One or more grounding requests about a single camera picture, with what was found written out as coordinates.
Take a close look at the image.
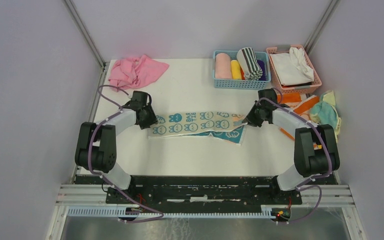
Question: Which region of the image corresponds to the teal rabbit pattern towel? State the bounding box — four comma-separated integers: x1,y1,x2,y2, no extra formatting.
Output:
148,111,247,145

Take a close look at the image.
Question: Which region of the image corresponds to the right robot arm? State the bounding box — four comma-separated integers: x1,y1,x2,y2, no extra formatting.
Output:
243,88,340,192

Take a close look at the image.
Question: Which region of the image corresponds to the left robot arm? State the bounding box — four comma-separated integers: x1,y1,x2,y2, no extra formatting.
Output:
74,90,158,190

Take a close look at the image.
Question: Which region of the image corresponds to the blue plastic basket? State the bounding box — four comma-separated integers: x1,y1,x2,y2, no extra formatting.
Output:
212,50,272,91

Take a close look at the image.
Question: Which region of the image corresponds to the rolled peach towel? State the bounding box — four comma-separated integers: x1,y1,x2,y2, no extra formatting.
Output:
214,52,232,80

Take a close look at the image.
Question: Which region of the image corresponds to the rolled yellow towel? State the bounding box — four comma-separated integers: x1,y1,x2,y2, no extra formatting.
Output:
230,59,242,80

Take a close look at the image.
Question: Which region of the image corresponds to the crumpled pink towel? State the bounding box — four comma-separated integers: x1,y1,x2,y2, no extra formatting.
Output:
108,54,170,90

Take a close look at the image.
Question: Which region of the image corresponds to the rolled striped towel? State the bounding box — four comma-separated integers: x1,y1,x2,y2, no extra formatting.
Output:
236,47,263,81

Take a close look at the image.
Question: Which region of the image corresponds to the rolled purple towel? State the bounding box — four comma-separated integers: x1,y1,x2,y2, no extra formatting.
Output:
257,59,267,82

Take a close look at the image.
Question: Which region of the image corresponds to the orange white towel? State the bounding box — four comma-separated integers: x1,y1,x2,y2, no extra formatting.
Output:
277,92,320,121

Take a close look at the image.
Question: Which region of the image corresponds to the pink plastic basket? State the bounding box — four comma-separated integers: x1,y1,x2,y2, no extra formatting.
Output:
266,44,322,94

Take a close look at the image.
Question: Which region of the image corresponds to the white folded cloth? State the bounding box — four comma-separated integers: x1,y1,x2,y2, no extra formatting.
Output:
270,47,315,86

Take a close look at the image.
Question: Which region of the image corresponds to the light blue yellow towel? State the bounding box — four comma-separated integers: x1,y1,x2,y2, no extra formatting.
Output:
309,90,342,141

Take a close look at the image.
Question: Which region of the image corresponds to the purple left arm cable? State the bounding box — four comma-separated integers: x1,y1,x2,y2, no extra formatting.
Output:
87,84,165,224

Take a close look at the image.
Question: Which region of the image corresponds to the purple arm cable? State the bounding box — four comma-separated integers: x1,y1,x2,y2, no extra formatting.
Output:
87,84,165,224
256,87,334,225

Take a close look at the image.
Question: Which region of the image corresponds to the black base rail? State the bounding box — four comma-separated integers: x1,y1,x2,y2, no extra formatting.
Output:
74,175,340,215

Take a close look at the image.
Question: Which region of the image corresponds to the white cable duct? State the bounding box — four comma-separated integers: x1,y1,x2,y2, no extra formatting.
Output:
67,205,279,220

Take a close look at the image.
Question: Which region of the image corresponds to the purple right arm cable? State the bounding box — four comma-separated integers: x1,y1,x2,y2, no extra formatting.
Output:
256,87,334,225

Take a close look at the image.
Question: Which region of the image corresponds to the aluminium frame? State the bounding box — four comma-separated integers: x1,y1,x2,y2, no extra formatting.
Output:
44,0,368,240

